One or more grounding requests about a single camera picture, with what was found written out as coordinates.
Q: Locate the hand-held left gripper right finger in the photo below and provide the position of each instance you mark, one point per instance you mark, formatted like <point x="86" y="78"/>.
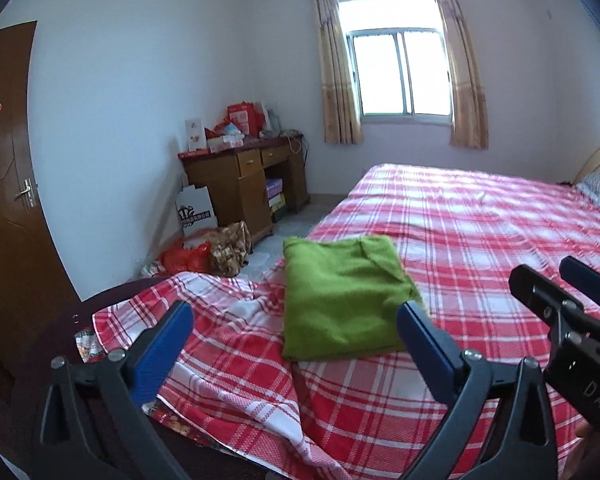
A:
<point x="427" y="350"/>

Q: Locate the red plastic bag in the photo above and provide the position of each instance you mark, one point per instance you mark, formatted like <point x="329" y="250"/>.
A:
<point x="187" y="257"/>

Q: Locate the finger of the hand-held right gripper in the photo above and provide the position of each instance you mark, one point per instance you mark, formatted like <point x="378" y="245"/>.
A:
<point x="542" y="292"/>
<point x="592" y="280"/>

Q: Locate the red gift box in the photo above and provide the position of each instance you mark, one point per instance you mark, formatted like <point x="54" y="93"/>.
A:
<point x="242" y="119"/>

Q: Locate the wooden desk with drawers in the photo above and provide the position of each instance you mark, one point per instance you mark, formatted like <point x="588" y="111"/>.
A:
<point x="240" y="185"/>

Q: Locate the green striped knit sweater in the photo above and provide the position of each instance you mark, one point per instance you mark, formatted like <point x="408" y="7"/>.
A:
<point x="342" y="295"/>

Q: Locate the red plaid bed sheet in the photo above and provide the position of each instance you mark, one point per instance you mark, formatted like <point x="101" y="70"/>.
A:
<point x="470" y="240"/>

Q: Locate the brown wooden door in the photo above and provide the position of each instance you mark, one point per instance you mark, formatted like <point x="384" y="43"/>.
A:
<point x="15" y="200"/>

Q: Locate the white upright card box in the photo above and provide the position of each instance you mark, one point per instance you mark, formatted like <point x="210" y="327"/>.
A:
<point x="194" y="135"/>

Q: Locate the sliding glass window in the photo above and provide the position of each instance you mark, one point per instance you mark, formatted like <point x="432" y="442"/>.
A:
<point x="397" y="60"/>

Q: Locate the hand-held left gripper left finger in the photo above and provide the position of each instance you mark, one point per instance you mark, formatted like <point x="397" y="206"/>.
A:
<point x="164" y="346"/>

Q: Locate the beige wooden headboard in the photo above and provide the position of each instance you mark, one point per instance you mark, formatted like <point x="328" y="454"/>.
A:
<point x="597" y="157"/>

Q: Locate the white printed carton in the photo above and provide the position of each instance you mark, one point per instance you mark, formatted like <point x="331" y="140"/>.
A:
<point x="196" y="212"/>

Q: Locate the brown patterned bag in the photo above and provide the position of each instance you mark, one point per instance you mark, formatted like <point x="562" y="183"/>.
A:
<point x="230" y="247"/>

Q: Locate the stack of flat boxes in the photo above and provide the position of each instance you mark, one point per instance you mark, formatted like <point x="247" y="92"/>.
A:
<point x="276" y="195"/>

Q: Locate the beige patterned curtain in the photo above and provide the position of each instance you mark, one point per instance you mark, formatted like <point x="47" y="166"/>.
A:
<point x="335" y="65"/>
<point x="462" y="65"/>

